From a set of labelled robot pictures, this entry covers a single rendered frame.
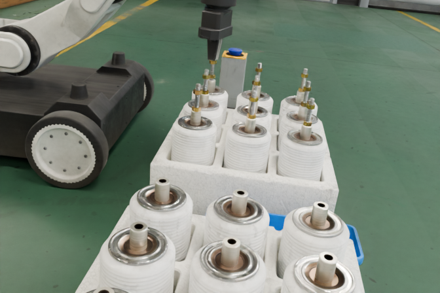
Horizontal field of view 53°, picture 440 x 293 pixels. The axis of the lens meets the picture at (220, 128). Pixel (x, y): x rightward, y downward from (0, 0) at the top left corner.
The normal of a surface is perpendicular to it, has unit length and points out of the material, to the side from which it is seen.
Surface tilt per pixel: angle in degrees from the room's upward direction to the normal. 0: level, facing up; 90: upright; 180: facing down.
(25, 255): 0
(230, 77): 90
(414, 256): 0
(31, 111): 0
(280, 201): 90
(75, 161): 90
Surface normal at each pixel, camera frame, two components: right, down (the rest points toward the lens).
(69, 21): -0.32, 0.66
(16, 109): 0.10, -0.92
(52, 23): -0.08, 0.38
